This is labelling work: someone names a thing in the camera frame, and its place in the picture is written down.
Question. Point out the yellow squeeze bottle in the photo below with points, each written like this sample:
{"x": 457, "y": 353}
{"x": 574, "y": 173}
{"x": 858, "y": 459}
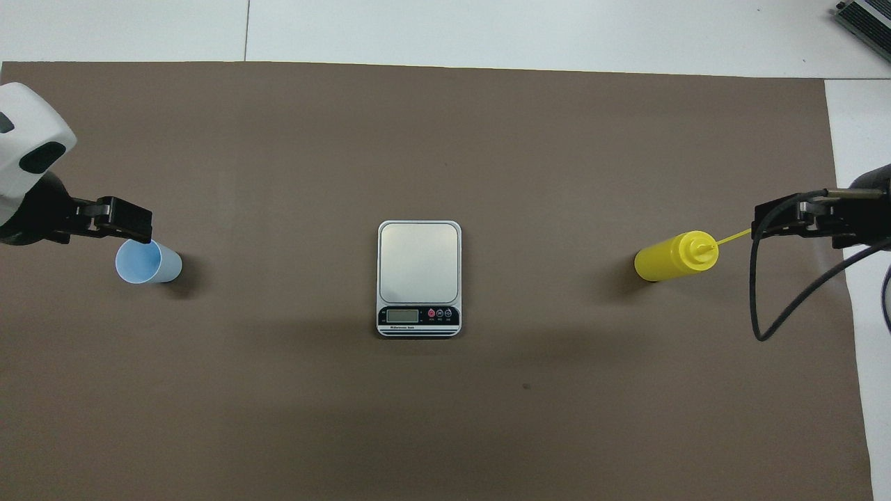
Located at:
{"x": 668, "y": 259}

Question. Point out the grey ribbed metal device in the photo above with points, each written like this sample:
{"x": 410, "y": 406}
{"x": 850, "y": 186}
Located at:
{"x": 866, "y": 19}

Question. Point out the light blue plastic cup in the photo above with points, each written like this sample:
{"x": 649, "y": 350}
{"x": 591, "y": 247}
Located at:
{"x": 150, "y": 266}

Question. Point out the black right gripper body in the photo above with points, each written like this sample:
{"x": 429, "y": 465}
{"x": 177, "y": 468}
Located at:
{"x": 866, "y": 209}

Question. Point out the silver digital kitchen scale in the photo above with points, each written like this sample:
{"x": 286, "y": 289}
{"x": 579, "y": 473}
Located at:
{"x": 418, "y": 271}

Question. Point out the brown table mat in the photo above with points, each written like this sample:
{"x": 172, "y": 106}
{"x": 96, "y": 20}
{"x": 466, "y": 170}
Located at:
{"x": 445, "y": 403}

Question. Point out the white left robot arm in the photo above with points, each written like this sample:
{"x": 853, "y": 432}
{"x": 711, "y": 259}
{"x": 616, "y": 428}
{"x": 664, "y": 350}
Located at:
{"x": 28, "y": 132}

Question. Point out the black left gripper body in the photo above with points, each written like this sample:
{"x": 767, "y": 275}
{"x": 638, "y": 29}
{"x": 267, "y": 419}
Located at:
{"x": 38, "y": 216}

